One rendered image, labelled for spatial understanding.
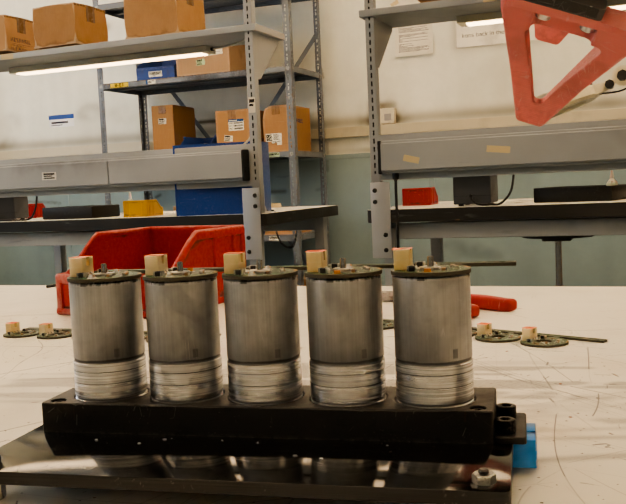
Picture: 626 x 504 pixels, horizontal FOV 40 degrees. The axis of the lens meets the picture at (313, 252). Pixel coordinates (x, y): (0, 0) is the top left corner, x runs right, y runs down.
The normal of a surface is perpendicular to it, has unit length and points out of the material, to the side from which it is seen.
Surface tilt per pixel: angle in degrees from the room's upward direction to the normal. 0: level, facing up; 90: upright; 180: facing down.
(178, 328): 90
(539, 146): 90
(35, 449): 0
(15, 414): 0
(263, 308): 90
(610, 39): 142
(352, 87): 90
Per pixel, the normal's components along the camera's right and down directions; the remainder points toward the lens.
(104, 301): 0.24, 0.07
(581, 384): -0.04, -1.00
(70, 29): -0.43, 0.08
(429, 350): -0.19, 0.09
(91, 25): 0.91, -0.04
